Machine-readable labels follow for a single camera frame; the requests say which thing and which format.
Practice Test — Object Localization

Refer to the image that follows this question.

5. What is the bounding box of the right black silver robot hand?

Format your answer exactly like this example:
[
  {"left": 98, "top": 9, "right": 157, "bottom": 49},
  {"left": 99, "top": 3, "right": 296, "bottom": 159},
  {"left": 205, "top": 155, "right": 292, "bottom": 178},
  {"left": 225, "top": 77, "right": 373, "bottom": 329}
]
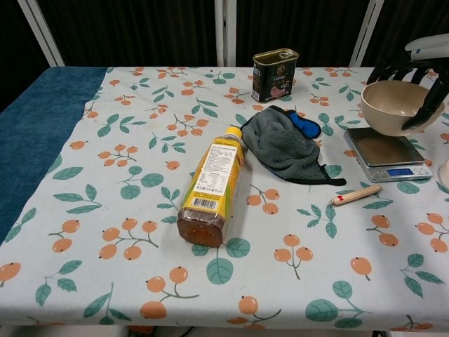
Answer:
[{"left": 366, "top": 33, "right": 449, "bottom": 133}]

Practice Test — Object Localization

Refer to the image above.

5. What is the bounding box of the beige ceramic bowl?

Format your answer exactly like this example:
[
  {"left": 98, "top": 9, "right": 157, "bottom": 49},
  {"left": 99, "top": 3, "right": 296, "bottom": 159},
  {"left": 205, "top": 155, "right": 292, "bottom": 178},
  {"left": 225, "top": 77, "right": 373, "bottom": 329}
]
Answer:
[{"left": 361, "top": 79, "right": 445, "bottom": 137}]

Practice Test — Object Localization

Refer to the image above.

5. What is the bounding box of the silver digital kitchen scale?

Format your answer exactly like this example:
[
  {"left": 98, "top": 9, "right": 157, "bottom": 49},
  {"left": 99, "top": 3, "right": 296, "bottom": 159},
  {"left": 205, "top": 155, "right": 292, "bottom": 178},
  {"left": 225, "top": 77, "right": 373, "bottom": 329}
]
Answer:
[{"left": 343, "top": 126, "right": 433, "bottom": 183}]

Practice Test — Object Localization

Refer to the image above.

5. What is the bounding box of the blue eye mask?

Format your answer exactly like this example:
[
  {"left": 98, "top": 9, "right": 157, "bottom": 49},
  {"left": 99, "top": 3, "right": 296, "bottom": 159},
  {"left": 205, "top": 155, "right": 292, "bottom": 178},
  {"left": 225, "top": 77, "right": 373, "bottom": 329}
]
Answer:
[{"left": 286, "top": 110, "right": 323, "bottom": 140}]

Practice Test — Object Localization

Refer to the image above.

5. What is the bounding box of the dark green luncheon meat can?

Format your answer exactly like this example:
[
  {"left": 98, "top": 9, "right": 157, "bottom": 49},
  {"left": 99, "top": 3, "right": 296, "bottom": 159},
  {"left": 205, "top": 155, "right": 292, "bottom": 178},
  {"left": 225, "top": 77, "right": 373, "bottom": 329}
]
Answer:
[{"left": 250, "top": 48, "right": 300, "bottom": 103}]

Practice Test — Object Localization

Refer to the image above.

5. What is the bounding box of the wooden pen with red marks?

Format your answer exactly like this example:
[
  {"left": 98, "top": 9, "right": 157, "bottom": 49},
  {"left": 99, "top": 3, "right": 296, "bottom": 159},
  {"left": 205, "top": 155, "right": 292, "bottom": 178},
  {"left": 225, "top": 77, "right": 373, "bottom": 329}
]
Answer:
[{"left": 329, "top": 185, "right": 382, "bottom": 206}]

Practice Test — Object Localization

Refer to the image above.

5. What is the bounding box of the grey microfibre cloth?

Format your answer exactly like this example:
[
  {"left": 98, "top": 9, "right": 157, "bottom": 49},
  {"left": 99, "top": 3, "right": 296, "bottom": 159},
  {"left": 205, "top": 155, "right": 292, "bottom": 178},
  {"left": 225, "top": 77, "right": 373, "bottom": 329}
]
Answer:
[{"left": 240, "top": 105, "right": 347, "bottom": 186}]

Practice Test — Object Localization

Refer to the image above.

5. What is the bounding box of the yellow labelled amber bottle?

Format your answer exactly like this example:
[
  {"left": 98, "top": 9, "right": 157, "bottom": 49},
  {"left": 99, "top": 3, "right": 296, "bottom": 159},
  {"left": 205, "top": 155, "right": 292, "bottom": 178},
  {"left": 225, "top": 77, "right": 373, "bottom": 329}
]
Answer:
[{"left": 176, "top": 126, "right": 248, "bottom": 246}]

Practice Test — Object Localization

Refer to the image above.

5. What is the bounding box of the floral fruit print tablecloth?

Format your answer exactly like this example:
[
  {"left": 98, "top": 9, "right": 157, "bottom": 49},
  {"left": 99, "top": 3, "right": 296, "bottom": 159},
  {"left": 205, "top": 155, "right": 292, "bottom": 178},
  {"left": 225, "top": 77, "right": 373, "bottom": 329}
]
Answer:
[{"left": 0, "top": 65, "right": 449, "bottom": 333}]

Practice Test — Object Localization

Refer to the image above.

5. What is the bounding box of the blue velvet table cover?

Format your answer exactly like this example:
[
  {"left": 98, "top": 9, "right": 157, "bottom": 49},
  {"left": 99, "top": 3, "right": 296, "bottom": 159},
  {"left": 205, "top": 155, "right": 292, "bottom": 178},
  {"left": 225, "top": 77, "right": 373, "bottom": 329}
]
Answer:
[{"left": 0, "top": 66, "right": 108, "bottom": 245}]

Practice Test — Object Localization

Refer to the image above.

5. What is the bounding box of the white partition frame post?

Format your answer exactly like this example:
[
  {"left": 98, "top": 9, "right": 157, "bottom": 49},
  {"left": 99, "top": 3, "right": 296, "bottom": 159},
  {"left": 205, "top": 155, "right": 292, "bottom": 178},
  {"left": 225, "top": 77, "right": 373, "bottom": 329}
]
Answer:
[
  {"left": 349, "top": 0, "right": 385, "bottom": 67},
  {"left": 20, "top": 0, "right": 66, "bottom": 67},
  {"left": 214, "top": 0, "right": 238, "bottom": 67}
]

